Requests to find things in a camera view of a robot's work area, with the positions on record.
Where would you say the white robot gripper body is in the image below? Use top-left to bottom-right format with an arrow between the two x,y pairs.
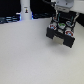
54,0 -> 75,22

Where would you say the black kcup holder drawer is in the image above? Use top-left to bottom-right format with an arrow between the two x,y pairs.
45,18 -> 77,49

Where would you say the green-lid kcup in holder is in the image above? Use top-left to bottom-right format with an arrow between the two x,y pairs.
58,23 -> 65,27

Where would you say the red-lid kcup in holder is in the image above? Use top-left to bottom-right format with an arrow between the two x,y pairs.
65,31 -> 73,36

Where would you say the black equipment centre background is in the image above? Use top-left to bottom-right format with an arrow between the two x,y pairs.
30,0 -> 55,19

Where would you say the black monitor left background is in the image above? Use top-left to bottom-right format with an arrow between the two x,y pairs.
0,0 -> 21,24

